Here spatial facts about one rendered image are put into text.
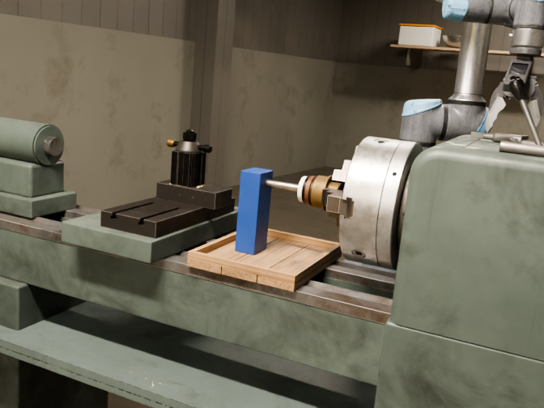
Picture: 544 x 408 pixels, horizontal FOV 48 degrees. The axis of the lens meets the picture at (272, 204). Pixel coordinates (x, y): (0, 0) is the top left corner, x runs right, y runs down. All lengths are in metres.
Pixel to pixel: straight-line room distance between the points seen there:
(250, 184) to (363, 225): 0.37
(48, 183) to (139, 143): 3.82
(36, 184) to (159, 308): 0.62
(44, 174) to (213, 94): 4.34
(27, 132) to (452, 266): 1.35
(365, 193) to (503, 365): 0.46
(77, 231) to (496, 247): 1.06
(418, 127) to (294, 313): 0.77
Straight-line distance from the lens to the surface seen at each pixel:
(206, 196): 1.77
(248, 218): 1.64
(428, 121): 1.97
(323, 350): 1.51
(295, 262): 1.62
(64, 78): 5.19
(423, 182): 1.28
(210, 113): 6.30
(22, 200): 2.04
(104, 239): 1.67
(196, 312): 1.64
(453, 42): 8.36
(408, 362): 1.39
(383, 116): 9.26
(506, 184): 1.26
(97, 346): 1.91
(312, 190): 1.55
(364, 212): 1.39
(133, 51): 5.73
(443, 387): 1.40
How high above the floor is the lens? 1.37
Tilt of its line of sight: 12 degrees down
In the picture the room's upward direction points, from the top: 5 degrees clockwise
